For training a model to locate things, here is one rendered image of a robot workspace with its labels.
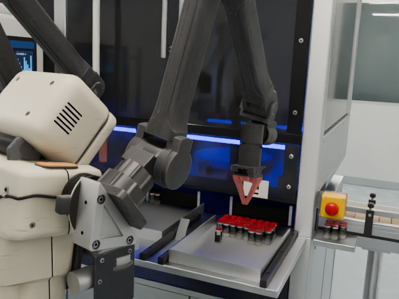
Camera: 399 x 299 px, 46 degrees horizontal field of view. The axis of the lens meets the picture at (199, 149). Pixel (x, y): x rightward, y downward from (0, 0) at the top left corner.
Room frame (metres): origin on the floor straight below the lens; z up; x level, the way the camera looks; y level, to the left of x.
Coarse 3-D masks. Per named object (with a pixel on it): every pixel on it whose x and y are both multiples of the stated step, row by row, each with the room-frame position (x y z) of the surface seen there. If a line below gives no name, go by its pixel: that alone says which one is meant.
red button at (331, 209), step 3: (327, 204) 1.38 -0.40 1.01; (330, 204) 1.37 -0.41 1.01; (333, 204) 1.37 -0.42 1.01; (336, 204) 1.38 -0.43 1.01; (327, 207) 1.37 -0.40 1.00; (330, 207) 1.37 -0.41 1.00; (333, 207) 1.37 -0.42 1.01; (336, 207) 1.37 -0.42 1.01; (327, 210) 1.37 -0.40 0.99; (330, 210) 1.37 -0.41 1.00; (333, 210) 1.36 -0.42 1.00; (336, 210) 1.36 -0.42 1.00; (327, 213) 1.37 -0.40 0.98; (330, 213) 1.37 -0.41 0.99; (333, 213) 1.36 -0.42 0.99; (336, 213) 1.36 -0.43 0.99
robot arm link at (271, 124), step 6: (276, 102) 1.14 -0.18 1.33; (270, 108) 1.13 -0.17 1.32; (276, 108) 1.15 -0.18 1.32; (240, 114) 1.16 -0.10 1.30; (246, 114) 1.16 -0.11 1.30; (270, 114) 1.13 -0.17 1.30; (258, 120) 1.14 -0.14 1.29; (264, 120) 1.13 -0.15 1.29; (270, 120) 1.13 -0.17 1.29; (270, 126) 1.20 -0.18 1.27; (270, 132) 1.19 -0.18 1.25; (276, 132) 1.22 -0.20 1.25; (264, 138) 1.18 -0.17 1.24; (270, 138) 1.19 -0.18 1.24; (276, 138) 1.22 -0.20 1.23; (264, 144) 1.20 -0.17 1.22; (270, 144) 1.23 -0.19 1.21
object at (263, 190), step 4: (244, 184) 1.51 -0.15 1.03; (248, 184) 1.50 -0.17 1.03; (260, 184) 1.49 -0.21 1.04; (264, 184) 1.48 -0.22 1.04; (244, 188) 1.51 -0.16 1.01; (248, 188) 1.50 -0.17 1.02; (260, 188) 1.49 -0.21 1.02; (264, 188) 1.48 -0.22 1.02; (244, 192) 1.51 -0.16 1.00; (248, 192) 1.50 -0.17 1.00; (256, 192) 1.49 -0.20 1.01; (260, 192) 1.49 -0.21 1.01; (264, 192) 1.48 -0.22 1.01; (252, 196) 1.50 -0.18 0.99; (256, 196) 1.49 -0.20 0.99; (260, 196) 1.49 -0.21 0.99; (264, 196) 1.48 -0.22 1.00
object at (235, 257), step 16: (208, 224) 1.46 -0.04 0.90; (192, 240) 1.34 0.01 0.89; (208, 240) 1.36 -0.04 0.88; (224, 240) 1.37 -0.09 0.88; (240, 240) 1.37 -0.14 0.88; (176, 256) 1.19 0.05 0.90; (192, 256) 1.17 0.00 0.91; (208, 256) 1.24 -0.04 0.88; (224, 256) 1.25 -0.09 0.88; (240, 256) 1.25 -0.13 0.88; (256, 256) 1.26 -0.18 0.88; (272, 256) 1.20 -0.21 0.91; (224, 272) 1.14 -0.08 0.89; (240, 272) 1.12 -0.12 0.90; (256, 272) 1.10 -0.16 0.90
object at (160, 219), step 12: (144, 204) 1.70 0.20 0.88; (144, 216) 1.56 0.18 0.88; (156, 216) 1.57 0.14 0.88; (168, 216) 1.57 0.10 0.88; (180, 216) 1.58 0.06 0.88; (132, 228) 1.37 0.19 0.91; (144, 228) 1.36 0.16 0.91; (156, 228) 1.44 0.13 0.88; (168, 228) 1.37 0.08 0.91; (156, 240) 1.34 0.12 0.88
